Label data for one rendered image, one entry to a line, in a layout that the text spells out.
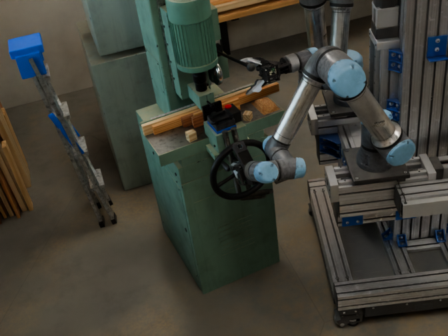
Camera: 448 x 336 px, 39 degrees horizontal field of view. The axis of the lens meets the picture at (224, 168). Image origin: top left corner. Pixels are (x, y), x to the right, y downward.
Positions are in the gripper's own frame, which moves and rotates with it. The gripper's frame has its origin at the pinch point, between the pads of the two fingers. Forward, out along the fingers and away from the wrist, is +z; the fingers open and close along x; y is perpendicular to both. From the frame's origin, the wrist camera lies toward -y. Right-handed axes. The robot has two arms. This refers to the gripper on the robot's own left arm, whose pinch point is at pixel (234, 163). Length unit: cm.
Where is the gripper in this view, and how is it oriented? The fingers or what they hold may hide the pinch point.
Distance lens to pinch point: 255.1
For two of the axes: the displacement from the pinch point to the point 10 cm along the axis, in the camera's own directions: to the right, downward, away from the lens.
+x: 9.0, -3.5, 2.7
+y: 3.2, 9.4, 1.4
